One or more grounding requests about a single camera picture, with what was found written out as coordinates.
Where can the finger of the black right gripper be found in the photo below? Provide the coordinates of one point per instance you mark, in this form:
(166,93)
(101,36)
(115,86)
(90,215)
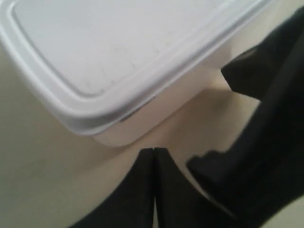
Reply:
(263,170)
(252,72)

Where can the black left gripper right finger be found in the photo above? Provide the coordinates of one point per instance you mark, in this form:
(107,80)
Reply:
(178,203)

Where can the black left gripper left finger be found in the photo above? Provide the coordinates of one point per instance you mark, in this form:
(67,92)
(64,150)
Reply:
(131,204)

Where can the white lidded plastic container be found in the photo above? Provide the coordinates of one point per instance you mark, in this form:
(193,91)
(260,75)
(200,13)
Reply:
(115,69)

